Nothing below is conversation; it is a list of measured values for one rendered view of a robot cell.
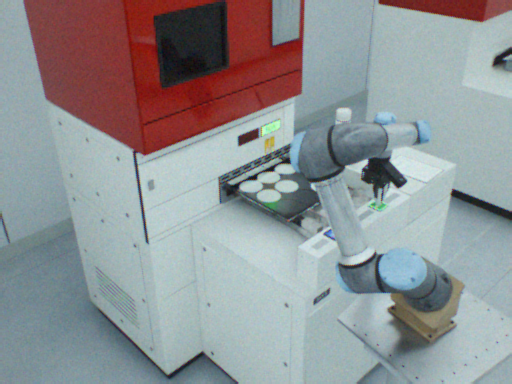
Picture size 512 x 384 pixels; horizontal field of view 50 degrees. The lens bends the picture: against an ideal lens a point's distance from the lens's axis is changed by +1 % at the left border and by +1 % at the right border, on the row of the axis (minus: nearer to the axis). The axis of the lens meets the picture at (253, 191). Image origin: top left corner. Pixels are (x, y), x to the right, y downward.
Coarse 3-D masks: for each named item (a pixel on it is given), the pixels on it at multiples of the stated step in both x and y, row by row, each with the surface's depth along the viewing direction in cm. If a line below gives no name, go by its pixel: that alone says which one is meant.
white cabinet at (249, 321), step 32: (416, 224) 227; (224, 256) 214; (224, 288) 223; (256, 288) 205; (224, 320) 234; (256, 320) 214; (288, 320) 197; (320, 320) 199; (224, 352) 245; (256, 352) 224; (288, 352) 206; (320, 352) 208; (352, 352) 229
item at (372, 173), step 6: (390, 156) 196; (372, 162) 200; (378, 162) 198; (366, 168) 202; (372, 168) 201; (378, 168) 198; (366, 174) 201; (372, 174) 199; (378, 174) 198; (366, 180) 203; (372, 180) 201; (384, 180) 200
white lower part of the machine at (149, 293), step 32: (96, 224) 246; (96, 256) 262; (128, 256) 232; (160, 256) 219; (192, 256) 233; (96, 288) 279; (128, 288) 246; (160, 288) 226; (192, 288) 240; (128, 320) 262; (160, 320) 234; (192, 320) 249; (160, 352) 247; (192, 352) 258
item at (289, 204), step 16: (288, 160) 253; (256, 176) 241; (288, 176) 240; (304, 176) 240; (240, 192) 230; (256, 192) 229; (304, 192) 229; (272, 208) 219; (288, 208) 219; (304, 208) 218
